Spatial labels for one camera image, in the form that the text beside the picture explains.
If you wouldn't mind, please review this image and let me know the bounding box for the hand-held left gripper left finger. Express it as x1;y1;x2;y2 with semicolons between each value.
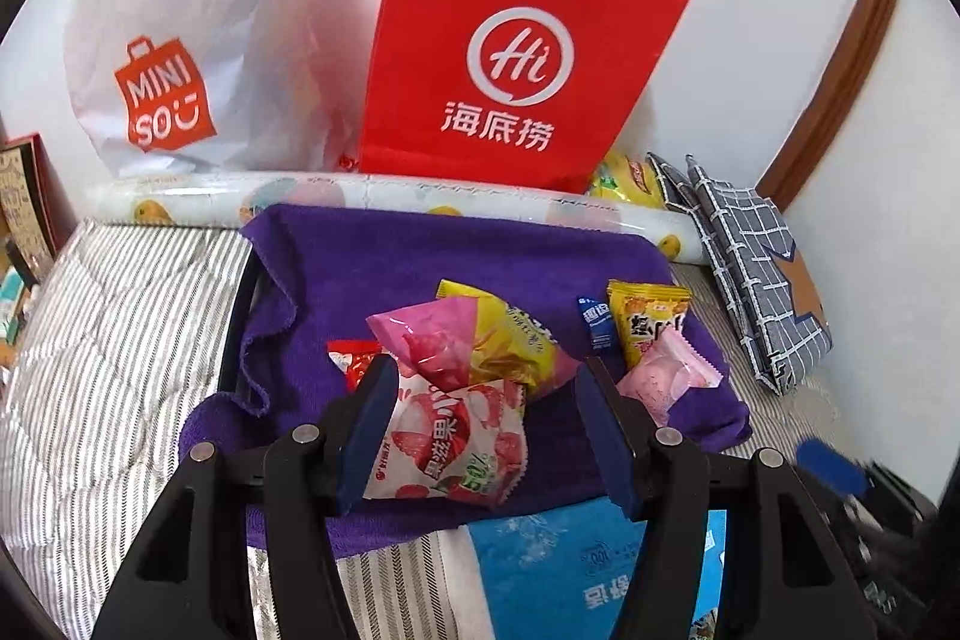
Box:
90;353;399;640

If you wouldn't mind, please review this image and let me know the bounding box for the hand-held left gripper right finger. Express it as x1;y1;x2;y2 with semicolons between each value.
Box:
576;355;875;640

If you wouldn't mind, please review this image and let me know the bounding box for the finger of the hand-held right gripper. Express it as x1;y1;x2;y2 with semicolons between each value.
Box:
796;436;871;500

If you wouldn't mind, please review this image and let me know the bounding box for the red gold-print snack packet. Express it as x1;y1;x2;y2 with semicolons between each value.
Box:
327;340;385;392

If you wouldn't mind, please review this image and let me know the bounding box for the white strawberry snack packet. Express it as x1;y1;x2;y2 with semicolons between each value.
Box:
364;374;530;510

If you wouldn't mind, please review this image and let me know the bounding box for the pale pink snack packet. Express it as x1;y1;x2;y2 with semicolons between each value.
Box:
615;329;725;429

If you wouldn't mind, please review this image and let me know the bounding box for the bright pink snack packet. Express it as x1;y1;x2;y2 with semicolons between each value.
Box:
365;295;481;390

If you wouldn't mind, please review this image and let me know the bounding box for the small blue snack packet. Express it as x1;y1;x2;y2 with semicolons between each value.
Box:
576;295;617;352

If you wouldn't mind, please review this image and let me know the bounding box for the orange yellow snack packet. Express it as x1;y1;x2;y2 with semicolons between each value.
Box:
606;280;692;371

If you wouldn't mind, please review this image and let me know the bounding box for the blue tissue pack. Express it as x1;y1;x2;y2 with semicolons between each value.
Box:
469;497;728;640

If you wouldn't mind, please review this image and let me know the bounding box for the purple towel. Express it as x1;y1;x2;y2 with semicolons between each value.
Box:
180;203;753;558

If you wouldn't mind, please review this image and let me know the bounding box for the grey checked fabric bag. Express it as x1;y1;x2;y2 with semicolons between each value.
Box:
646;151;835;395

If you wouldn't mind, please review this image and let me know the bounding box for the yellow snack bag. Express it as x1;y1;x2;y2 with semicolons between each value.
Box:
585;149;667;210

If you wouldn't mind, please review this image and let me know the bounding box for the grey striped bedsheet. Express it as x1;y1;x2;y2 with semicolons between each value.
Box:
0;216;841;640

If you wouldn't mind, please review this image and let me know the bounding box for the rolled printed plastic sheet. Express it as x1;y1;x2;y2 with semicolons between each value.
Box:
90;171;710;266

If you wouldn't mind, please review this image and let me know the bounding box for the teal box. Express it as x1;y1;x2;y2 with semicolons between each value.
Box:
0;272;35;341

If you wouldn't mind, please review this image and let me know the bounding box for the dark red box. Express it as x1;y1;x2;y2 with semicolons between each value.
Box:
0;134;76;262

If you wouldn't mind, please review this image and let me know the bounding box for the black tray frame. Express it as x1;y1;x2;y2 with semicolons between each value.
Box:
217;265;267;408

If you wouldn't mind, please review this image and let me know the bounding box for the brown wooden door frame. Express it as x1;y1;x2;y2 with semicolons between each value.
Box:
754;0;910;211

